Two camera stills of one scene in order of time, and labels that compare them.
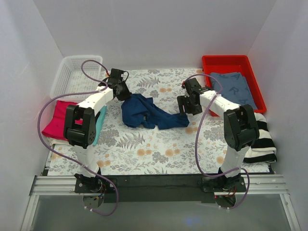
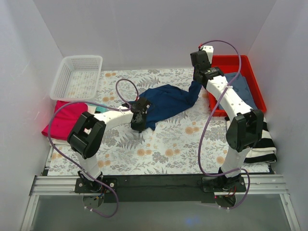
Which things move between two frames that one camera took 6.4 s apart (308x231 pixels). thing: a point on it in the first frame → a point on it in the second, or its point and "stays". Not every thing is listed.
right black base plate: [223, 184] stays
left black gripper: [124, 95] → [138, 121]
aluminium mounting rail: [252, 185] stays
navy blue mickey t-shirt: [138, 110] → [169, 97]
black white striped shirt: [263, 149] stays
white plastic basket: [70, 78] stays
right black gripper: [186, 105] → [198, 76]
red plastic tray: [219, 63] stays
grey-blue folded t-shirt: [235, 87] stays
